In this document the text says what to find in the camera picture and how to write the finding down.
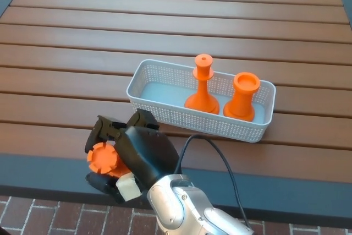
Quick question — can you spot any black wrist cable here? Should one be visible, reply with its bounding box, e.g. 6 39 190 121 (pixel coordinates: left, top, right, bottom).
174 134 252 229

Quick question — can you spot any orange stout smooth-topped chess piece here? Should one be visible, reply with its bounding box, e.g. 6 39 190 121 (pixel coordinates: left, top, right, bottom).
223 72 261 122

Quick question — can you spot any orange notched rook chess piece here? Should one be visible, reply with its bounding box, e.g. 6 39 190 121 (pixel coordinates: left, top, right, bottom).
86 142 130 179

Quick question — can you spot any white perforated plastic basket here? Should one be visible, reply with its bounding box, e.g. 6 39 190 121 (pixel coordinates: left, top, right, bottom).
126 58 277 144

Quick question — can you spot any orange tall slender chess piece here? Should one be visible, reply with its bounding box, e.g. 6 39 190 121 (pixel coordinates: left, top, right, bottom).
184 53 221 115

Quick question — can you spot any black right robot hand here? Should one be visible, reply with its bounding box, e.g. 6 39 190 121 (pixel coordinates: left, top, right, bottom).
84 109 182 205

